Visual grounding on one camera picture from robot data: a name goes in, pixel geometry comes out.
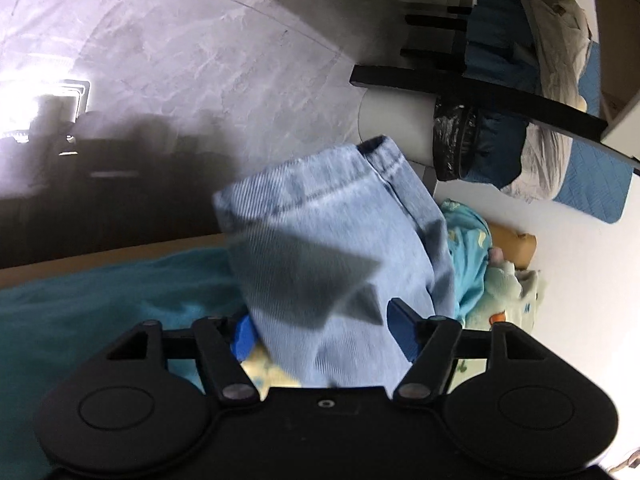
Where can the teal printed bed sheet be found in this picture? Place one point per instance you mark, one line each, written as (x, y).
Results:
(100, 310)

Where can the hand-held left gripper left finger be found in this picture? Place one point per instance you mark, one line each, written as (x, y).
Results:
(244, 336)

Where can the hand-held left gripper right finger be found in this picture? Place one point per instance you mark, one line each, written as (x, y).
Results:
(404, 330)

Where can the white desk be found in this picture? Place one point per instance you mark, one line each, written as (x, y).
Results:
(622, 132)

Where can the black chair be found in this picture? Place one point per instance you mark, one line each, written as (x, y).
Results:
(500, 92)

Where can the wooden bed frame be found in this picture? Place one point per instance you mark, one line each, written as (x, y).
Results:
(100, 256)

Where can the blue denim jeans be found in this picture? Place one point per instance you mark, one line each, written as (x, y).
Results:
(325, 220)

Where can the white trash bin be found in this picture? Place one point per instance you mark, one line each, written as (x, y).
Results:
(395, 125)

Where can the large blue quilted cushion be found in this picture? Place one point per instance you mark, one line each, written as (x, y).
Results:
(595, 180)

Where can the black trash bag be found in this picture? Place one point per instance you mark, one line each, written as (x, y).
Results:
(455, 135)

